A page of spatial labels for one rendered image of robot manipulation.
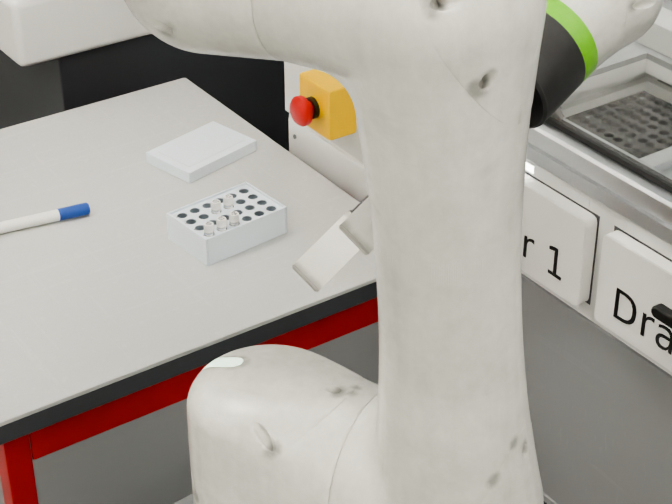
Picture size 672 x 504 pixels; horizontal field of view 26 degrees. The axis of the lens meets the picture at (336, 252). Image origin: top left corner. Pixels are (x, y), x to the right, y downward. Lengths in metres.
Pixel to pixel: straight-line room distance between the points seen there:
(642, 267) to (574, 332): 0.18
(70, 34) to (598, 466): 1.03
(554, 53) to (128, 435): 0.72
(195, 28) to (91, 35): 1.33
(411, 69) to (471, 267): 0.15
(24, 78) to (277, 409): 1.39
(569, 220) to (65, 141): 0.81
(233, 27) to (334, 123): 0.98
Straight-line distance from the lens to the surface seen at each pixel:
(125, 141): 2.07
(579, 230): 1.57
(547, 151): 1.60
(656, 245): 1.51
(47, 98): 2.34
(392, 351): 0.98
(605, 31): 1.24
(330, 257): 1.20
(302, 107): 1.86
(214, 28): 0.91
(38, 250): 1.84
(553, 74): 1.20
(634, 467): 1.67
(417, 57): 0.83
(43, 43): 2.21
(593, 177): 1.56
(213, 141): 2.02
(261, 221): 1.80
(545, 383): 1.74
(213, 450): 1.13
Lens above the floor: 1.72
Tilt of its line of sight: 32 degrees down
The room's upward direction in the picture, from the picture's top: straight up
